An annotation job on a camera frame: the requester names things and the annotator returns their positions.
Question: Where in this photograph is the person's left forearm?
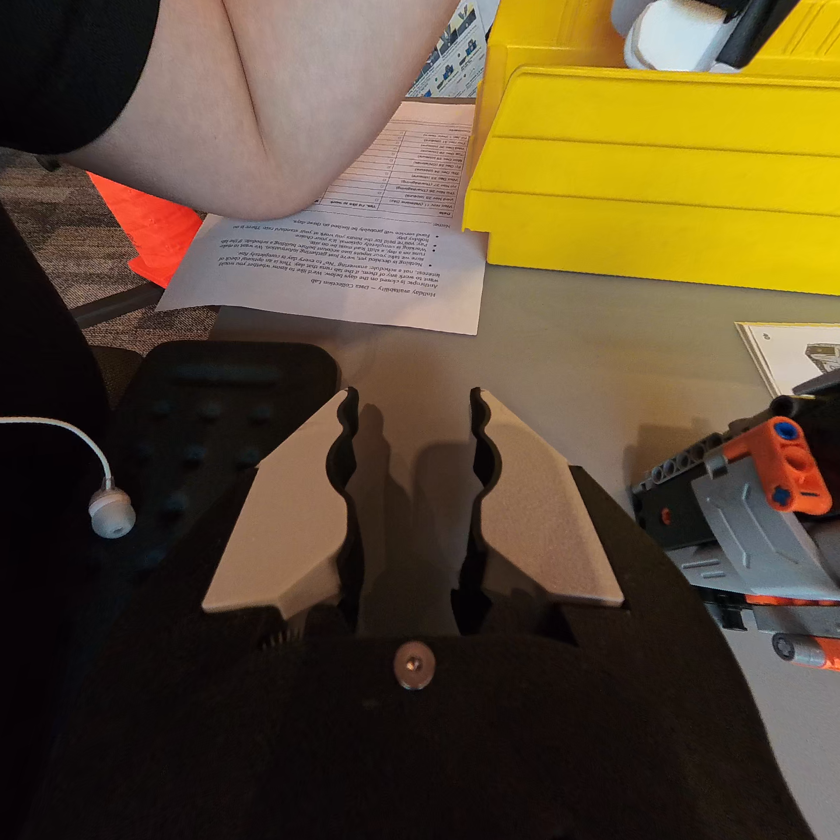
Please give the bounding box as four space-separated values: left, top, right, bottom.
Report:
64 0 462 222

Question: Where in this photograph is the black chair armrest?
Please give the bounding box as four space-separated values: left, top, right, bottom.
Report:
105 340 343 605

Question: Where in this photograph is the person's black shirt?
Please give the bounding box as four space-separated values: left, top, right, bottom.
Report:
0 0 161 840

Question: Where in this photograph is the orange floor cone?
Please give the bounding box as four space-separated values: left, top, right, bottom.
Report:
84 171 206 290

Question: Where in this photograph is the yellow plastic bin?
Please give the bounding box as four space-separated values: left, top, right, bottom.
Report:
460 0 840 298

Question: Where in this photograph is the white desk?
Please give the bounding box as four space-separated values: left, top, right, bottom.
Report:
210 262 840 840

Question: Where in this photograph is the printed paper sheet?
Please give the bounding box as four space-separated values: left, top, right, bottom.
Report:
155 98 491 337

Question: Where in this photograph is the building instruction booklet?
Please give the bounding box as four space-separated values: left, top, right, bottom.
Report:
734 320 840 401

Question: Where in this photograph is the grey brick-built model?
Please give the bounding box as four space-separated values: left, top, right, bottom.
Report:
630 369 840 673

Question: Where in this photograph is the white wired earbud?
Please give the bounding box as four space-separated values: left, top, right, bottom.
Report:
0 415 137 540

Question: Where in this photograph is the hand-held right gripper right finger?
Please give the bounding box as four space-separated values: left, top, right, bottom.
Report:
450 387 626 634

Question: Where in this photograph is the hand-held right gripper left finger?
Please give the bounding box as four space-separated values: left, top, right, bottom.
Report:
201 386 363 634

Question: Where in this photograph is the illustrated printed leaflet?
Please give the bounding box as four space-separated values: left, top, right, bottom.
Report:
406 0 501 101

